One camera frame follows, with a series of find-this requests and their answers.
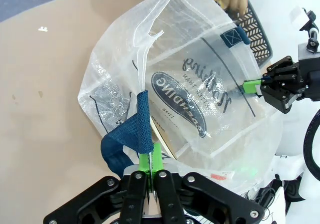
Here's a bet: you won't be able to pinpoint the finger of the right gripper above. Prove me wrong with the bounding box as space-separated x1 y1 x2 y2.
243 56 301 88
243 83 299 115

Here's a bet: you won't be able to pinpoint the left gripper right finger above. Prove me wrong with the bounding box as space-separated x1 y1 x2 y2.
151 142 266 224

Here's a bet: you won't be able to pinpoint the black plastic shopping basket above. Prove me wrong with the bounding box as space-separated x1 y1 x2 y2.
199 0 274 67

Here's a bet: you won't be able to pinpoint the black braided cable sleeve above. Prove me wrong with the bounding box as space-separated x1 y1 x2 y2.
302 107 320 182

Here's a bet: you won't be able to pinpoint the clear shopping bag blue handles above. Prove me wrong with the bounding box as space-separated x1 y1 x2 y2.
77 0 285 197

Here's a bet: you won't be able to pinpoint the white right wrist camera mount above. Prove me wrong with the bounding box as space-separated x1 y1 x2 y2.
290 6 320 59

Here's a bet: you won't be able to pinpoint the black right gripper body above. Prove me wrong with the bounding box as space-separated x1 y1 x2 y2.
294 57 320 102

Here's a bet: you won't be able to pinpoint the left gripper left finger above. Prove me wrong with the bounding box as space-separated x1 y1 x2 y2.
43 153 153 224

